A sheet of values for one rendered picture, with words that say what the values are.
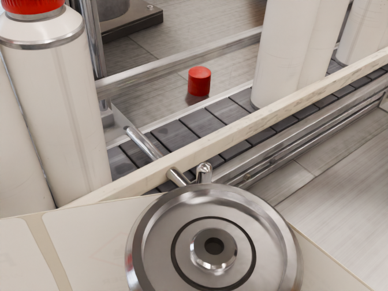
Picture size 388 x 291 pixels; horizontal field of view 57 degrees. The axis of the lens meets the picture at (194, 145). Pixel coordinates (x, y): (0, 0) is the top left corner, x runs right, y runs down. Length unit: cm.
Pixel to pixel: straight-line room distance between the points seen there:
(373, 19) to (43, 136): 42
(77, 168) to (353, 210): 24
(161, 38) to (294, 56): 36
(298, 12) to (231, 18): 43
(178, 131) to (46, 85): 19
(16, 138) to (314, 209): 25
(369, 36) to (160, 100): 29
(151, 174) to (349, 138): 30
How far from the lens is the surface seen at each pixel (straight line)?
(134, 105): 52
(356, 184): 38
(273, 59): 39
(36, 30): 22
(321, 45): 43
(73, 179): 29
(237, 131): 35
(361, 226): 35
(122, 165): 36
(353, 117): 53
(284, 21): 37
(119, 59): 63
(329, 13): 42
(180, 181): 30
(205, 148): 32
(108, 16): 71
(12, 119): 24
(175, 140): 38
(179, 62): 35
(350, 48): 55
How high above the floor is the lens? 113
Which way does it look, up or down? 43 degrees down
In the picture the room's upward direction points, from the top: 3 degrees clockwise
